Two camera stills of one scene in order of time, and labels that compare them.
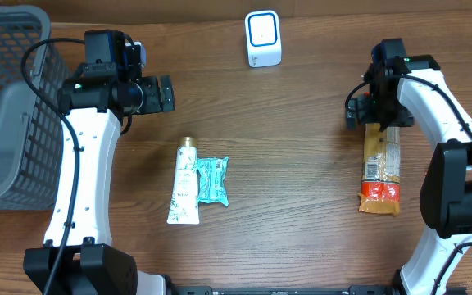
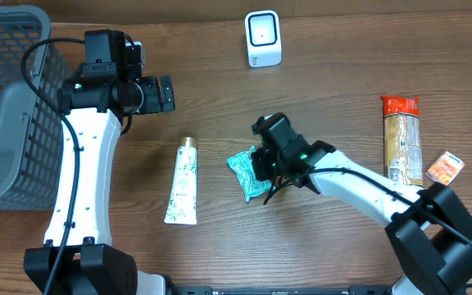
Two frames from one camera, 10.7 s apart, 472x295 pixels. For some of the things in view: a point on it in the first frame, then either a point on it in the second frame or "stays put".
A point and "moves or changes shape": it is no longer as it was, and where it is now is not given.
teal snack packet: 212,179 -> 243,165
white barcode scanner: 263,37 stays put
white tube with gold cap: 183,208 stays put
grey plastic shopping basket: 18,132 stays put
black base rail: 281,290 stays put
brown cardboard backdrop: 156,11 stays put
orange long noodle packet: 381,178 moves or changes shape
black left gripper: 154,95 stays put
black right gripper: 399,115 -> 260,174
